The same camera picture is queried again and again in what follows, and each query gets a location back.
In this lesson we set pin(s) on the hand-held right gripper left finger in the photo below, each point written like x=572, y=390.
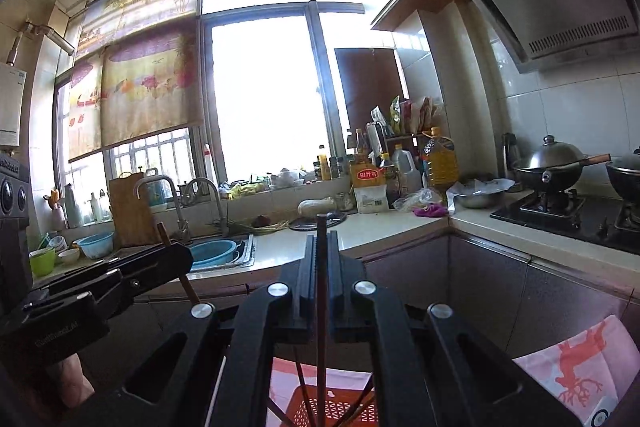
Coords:
x=307, y=279

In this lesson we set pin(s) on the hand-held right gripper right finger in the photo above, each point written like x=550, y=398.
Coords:
x=341, y=279

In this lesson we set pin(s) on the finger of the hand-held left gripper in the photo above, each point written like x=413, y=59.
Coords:
x=160, y=259
x=115, y=289

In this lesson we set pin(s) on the dark wooden chopstick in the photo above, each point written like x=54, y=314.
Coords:
x=301, y=379
x=321, y=257
x=361, y=404

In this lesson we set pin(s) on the brown wooden chopstick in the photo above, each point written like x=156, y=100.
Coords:
x=190, y=289

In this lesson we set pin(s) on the red plastic basket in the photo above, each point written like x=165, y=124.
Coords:
x=332, y=407

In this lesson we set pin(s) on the person's left hand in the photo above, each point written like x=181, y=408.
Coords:
x=70, y=379

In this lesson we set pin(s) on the light blue bowl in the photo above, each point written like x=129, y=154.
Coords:
x=95, y=245

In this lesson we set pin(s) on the blue plastic basin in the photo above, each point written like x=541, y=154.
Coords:
x=212, y=253

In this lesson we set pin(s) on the wooden cutting board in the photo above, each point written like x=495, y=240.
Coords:
x=131, y=212

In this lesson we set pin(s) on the small white bowl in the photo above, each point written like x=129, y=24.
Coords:
x=68, y=255

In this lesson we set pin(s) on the steel sink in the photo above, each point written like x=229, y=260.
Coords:
x=245, y=252

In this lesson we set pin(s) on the green plastic cup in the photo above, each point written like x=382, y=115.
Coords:
x=42, y=261

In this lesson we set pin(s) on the white radish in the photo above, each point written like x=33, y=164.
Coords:
x=316, y=206

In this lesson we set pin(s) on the chrome kitchen faucet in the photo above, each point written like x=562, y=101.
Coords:
x=202, y=197

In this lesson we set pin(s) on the green onions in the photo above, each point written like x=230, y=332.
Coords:
x=250, y=227

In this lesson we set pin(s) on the white bag with yellow label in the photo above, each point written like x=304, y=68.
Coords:
x=369, y=194

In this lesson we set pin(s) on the white thermos flask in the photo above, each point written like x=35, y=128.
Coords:
x=73, y=207

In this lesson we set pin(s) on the clear plastic bag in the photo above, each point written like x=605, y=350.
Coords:
x=416, y=198

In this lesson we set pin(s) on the purple cloth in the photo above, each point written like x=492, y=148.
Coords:
x=430, y=210

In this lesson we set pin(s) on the yellow juice bottle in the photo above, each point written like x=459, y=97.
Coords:
x=325, y=166

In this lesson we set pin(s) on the white plastic jug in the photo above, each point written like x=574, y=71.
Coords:
x=406, y=169

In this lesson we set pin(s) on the dark sauce bottle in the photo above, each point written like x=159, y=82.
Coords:
x=360, y=147

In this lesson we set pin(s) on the grey base cabinet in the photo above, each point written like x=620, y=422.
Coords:
x=475, y=287

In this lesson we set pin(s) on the yellow cooking oil bottle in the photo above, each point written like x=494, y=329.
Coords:
x=441, y=159

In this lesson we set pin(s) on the steel bowl with plastic wrap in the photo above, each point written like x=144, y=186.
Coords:
x=477, y=194

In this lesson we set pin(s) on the row of snack packets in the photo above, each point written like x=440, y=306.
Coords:
x=410, y=112

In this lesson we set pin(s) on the printed window blind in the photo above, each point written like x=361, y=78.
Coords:
x=140, y=72

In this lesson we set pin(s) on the brown board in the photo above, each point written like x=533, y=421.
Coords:
x=369, y=87

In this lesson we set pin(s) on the white water heater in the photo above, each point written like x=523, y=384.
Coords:
x=11, y=107

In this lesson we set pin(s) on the steel kettle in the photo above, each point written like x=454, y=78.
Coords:
x=509, y=152

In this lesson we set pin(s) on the black wok with steel lid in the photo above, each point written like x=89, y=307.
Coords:
x=552, y=169

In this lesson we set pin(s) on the black gas stove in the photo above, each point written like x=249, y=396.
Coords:
x=575, y=219

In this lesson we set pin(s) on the metal exhaust pipe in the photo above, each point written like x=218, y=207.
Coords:
x=42, y=34

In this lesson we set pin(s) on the pink printed cloth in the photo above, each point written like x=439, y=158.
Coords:
x=585, y=357

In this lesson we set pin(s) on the black wok with dark lid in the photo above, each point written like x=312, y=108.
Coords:
x=625, y=177

